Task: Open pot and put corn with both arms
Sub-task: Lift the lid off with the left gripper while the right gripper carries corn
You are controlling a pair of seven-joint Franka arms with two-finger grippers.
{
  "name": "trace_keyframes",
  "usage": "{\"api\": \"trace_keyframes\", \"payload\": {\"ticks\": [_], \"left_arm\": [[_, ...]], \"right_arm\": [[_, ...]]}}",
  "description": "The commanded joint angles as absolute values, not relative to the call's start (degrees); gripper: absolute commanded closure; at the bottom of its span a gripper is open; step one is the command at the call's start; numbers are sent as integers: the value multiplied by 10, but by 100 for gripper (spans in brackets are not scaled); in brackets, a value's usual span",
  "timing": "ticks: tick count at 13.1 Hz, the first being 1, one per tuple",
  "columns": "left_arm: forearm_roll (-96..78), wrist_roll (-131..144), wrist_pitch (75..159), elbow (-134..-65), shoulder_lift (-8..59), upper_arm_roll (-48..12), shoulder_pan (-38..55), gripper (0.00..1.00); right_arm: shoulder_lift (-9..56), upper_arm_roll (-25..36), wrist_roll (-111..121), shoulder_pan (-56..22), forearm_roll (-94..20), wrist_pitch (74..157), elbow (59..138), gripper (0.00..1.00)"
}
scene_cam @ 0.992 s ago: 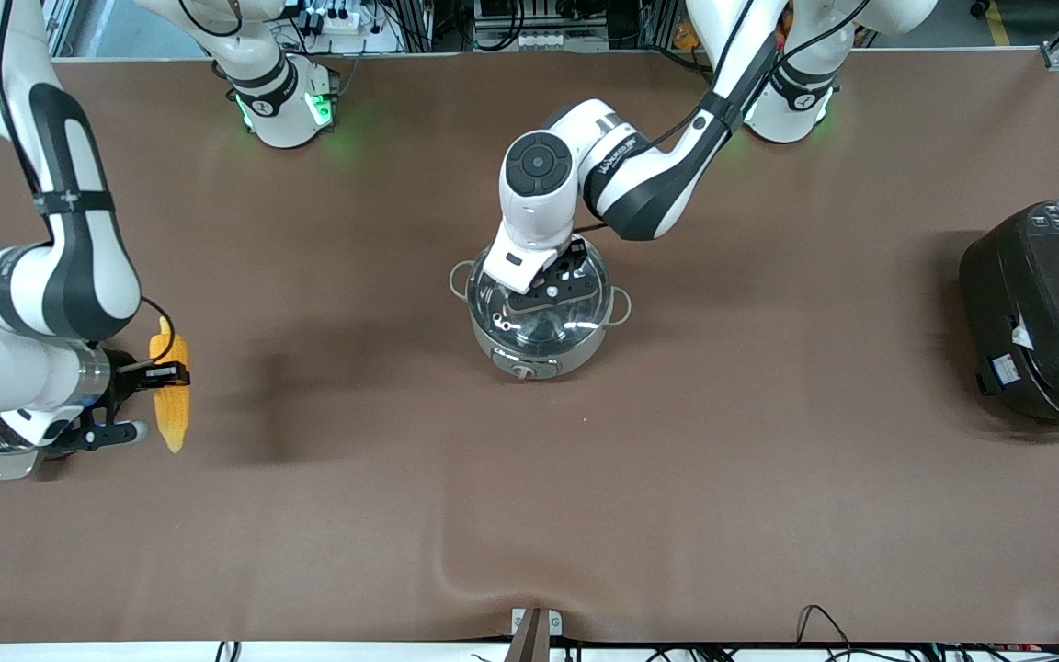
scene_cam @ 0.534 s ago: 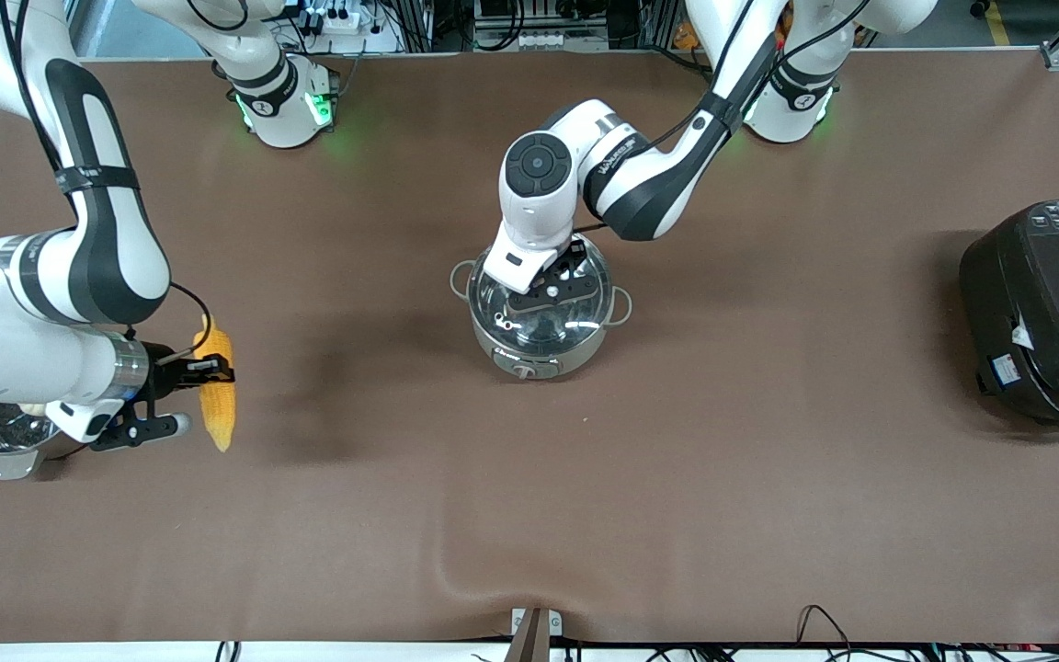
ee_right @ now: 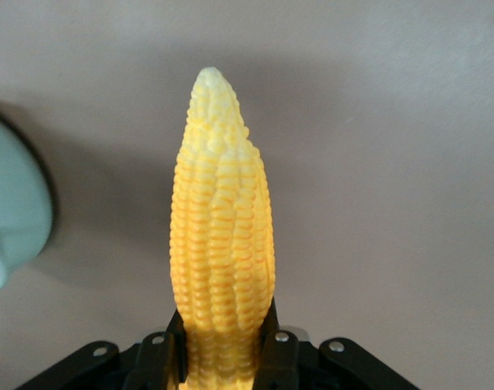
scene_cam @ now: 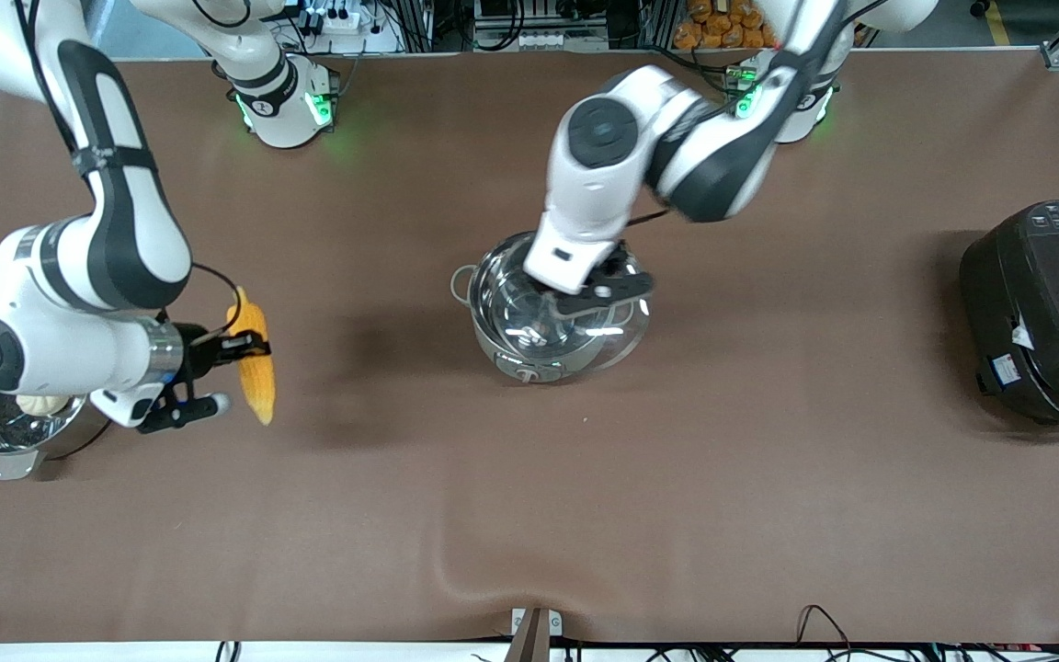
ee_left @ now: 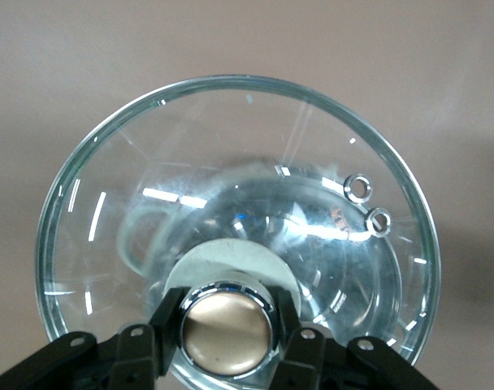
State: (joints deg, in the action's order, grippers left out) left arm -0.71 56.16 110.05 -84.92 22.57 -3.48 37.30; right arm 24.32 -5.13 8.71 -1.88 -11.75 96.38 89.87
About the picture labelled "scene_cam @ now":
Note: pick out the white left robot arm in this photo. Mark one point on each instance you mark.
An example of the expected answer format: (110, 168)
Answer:
(603, 184)

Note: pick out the grey electric cooking pot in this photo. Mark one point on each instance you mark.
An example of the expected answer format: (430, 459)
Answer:
(525, 368)

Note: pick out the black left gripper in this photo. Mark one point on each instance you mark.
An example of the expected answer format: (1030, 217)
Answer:
(622, 264)

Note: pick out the white steamed bun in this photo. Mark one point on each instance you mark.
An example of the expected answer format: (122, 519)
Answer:
(40, 405)

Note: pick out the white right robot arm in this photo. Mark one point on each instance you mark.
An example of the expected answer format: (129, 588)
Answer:
(125, 230)

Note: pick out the black rice cooker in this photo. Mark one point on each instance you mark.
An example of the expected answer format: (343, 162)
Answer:
(1044, 303)

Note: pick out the white power strip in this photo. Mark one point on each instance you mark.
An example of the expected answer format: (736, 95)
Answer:
(341, 18)
(548, 39)

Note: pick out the brown table mat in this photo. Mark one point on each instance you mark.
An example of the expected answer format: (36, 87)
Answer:
(529, 515)

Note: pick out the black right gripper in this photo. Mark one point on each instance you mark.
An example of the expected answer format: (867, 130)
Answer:
(196, 354)

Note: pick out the yellow corn cob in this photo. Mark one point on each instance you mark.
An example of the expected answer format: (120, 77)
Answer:
(256, 386)

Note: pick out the metal table bracket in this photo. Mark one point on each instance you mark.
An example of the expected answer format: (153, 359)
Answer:
(534, 630)

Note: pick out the bag of orange breads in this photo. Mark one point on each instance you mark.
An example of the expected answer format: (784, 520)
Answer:
(723, 28)

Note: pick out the glass pot lid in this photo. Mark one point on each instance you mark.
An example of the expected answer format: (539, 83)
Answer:
(621, 336)

